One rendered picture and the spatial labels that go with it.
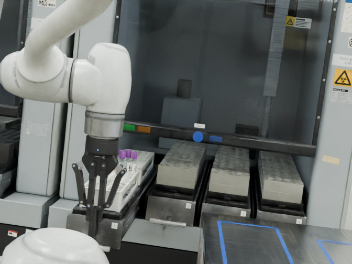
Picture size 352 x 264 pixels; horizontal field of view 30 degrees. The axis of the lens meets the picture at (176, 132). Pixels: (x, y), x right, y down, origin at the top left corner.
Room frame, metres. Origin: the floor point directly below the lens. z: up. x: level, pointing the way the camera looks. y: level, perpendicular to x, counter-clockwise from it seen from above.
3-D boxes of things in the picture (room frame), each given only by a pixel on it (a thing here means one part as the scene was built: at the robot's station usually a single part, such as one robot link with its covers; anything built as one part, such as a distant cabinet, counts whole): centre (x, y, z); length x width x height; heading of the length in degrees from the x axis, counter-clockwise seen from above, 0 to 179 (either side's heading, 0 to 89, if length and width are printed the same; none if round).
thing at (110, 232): (1.82, 0.14, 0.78); 0.73 x 0.14 x 0.09; 175
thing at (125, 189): (1.69, 0.15, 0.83); 0.30 x 0.10 x 0.06; 175
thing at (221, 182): (1.85, -0.17, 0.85); 0.12 x 0.02 x 0.06; 84
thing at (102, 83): (1.49, 0.18, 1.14); 0.13 x 0.11 x 0.16; 91
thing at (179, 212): (2.10, -0.04, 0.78); 0.73 x 0.14 x 0.09; 175
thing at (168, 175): (1.86, -0.02, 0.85); 0.12 x 0.02 x 0.06; 86
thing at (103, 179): (1.49, 0.15, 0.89); 0.04 x 0.01 x 0.11; 175
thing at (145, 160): (2.00, 0.12, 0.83); 0.30 x 0.10 x 0.06; 175
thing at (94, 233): (1.49, 0.16, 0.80); 0.03 x 0.01 x 0.07; 175
